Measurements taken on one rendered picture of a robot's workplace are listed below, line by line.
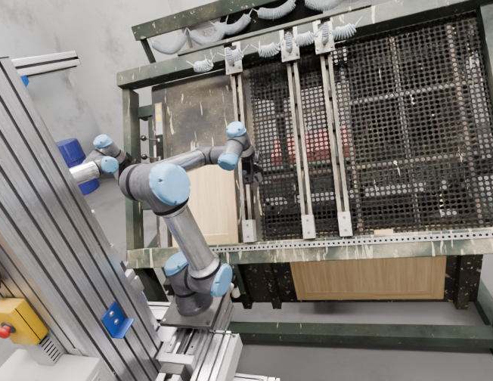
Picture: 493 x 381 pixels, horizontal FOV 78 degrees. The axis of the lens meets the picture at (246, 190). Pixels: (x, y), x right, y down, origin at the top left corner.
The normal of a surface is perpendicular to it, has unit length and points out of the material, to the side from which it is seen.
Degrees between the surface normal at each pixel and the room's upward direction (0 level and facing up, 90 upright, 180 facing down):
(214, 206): 56
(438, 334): 0
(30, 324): 90
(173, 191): 83
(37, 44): 90
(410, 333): 0
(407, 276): 90
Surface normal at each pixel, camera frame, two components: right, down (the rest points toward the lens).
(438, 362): -0.22, -0.87
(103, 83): -0.24, 0.48
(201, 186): -0.29, -0.09
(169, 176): 0.82, -0.07
